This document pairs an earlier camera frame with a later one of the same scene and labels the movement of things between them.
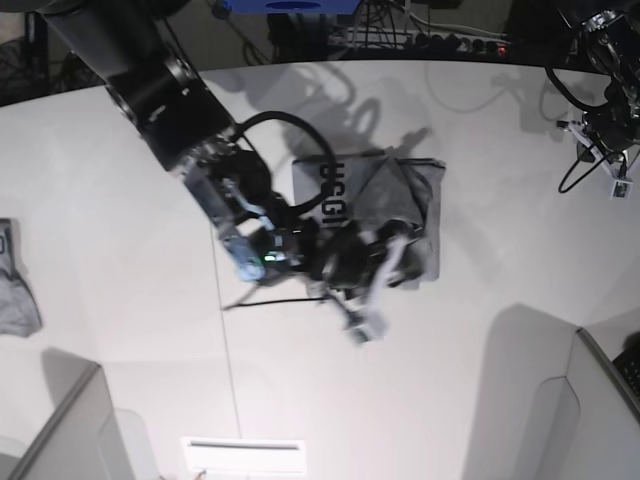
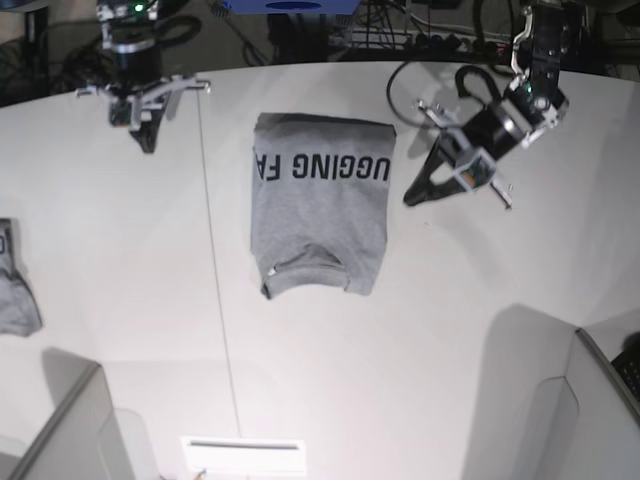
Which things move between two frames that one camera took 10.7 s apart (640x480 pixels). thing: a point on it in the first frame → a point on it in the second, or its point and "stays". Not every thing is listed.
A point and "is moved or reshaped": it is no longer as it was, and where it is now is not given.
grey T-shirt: x=371 y=188 is moved or reshaped
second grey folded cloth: x=19 y=312 stays
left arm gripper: x=359 y=257 → x=139 y=64
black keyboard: x=628 y=364 stays
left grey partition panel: x=81 y=439 stays
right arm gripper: x=611 y=127 → x=495 y=130
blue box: x=294 y=7 stays
